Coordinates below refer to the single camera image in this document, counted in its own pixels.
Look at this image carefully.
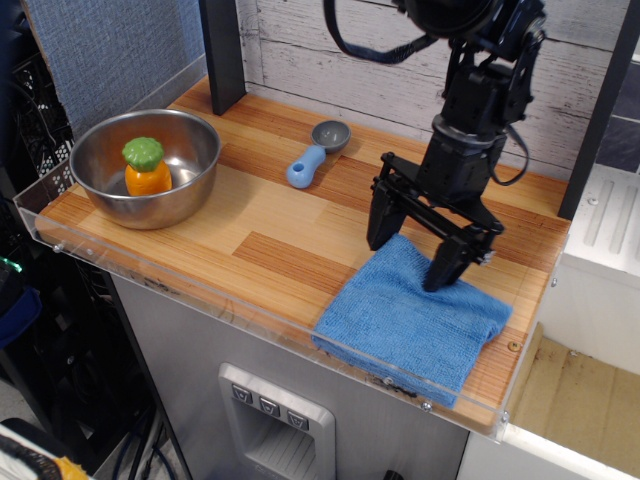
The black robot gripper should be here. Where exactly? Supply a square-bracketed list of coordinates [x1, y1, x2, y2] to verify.
[366, 115, 505, 292]

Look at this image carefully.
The blue microfiber cloth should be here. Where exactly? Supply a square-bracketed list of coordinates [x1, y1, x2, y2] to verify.
[312, 234, 513, 408]

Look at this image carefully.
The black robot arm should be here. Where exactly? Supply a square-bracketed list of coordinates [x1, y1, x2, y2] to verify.
[367, 1, 546, 292]

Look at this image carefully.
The blue grey measuring scoop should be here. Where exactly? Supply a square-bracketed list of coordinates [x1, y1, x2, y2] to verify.
[286, 120, 351, 189]

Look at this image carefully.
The white toy sink unit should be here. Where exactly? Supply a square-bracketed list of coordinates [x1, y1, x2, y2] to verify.
[457, 163, 640, 480]

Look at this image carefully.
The stainless steel bowl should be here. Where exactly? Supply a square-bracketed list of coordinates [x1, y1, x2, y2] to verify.
[70, 109, 221, 230]

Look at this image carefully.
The silver toy fridge cabinet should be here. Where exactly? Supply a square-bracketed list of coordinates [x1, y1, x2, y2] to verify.
[115, 278, 468, 479]

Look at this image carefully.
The grey dispenser button panel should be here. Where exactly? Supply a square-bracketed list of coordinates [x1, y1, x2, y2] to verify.
[218, 363, 337, 479]

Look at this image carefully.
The orange toy carrot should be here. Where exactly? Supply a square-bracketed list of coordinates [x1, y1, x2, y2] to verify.
[122, 137, 173, 196]

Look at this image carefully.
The clear acrylic edge guard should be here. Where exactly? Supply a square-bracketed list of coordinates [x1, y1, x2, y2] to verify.
[16, 166, 568, 436]

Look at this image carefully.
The blue fabric panel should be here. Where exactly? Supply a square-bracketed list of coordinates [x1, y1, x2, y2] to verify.
[23, 0, 207, 138]

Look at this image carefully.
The black plastic crate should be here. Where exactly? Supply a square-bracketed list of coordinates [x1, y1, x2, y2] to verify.
[11, 53, 74, 194]

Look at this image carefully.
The yellow object bottom left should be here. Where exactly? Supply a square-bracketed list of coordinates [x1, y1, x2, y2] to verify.
[53, 457, 91, 480]

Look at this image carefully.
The black vertical post right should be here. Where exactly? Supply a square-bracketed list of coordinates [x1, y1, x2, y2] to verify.
[557, 0, 639, 220]

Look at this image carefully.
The black vertical post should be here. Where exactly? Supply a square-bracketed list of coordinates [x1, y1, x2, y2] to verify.
[199, 0, 246, 115]
[557, 0, 639, 220]

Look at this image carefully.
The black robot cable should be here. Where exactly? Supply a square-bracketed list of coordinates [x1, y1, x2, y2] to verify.
[322, 0, 530, 187]

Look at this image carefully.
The black vertical post left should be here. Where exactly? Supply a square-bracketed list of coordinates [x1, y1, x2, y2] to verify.
[199, 0, 246, 115]

